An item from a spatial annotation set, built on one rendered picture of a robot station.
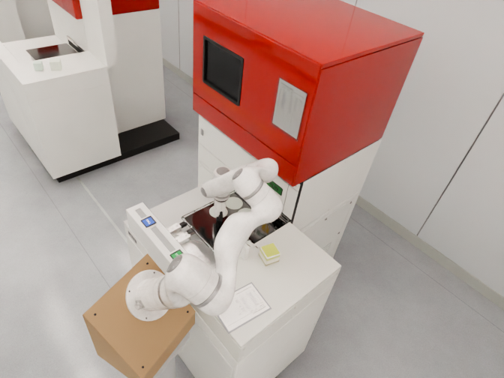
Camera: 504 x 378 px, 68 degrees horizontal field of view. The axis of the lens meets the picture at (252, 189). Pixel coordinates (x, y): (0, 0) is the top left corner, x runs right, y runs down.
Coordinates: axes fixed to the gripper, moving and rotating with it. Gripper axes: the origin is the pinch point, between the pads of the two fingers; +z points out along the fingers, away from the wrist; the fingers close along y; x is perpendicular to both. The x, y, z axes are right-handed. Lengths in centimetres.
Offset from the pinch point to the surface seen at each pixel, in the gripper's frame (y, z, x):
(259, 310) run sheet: 57, -5, 12
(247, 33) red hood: -23, -87, 9
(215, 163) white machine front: -44.6, -0.4, 1.0
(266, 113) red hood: -8, -58, 19
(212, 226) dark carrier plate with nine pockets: 4.4, 2.1, -3.8
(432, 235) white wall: -41, 73, 181
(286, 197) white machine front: 3.2, -16.8, 32.4
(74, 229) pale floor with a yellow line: -78, 92, -104
